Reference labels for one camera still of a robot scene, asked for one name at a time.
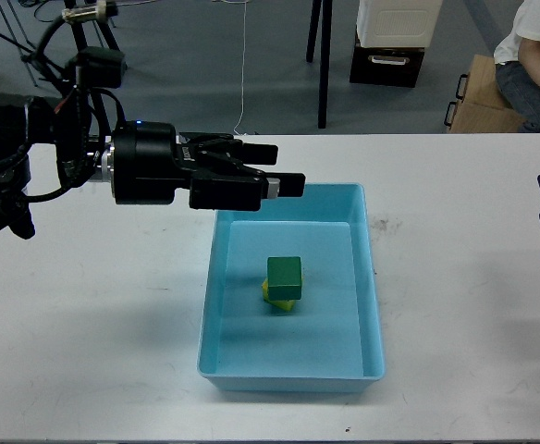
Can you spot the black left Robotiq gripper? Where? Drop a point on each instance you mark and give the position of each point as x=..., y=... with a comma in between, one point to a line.
x=147, y=169

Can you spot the green wooden block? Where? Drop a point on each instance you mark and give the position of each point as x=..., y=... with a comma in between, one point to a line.
x=283, y=267

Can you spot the yellow wooden block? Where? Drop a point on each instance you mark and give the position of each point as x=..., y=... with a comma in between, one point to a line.
x=283, y=294

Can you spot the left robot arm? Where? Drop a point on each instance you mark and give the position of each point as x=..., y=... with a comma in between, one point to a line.
x=50, y=145

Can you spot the black storage box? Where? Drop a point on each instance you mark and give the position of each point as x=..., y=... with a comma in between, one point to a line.
x=395, y=66

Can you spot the seated person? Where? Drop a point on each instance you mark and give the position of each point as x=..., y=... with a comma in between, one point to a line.
x=517, y=61

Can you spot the black table leg right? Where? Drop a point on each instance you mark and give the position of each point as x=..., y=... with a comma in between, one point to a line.
x=321, y=26

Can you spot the black table leg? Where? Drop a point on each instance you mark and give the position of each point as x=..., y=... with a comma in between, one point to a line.
x=108, y=28
x=321, y=26

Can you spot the light blue plastic bin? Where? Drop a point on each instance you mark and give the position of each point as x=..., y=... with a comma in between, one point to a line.
x=331, y=340

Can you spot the white appliance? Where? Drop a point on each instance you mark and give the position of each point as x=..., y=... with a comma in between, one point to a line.
x=397, y=24

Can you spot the black table leg left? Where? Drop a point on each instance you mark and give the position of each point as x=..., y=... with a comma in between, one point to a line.
x=108, y=28

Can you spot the cardboard box with handles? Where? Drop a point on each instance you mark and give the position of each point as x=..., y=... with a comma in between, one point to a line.
x=479, y=107

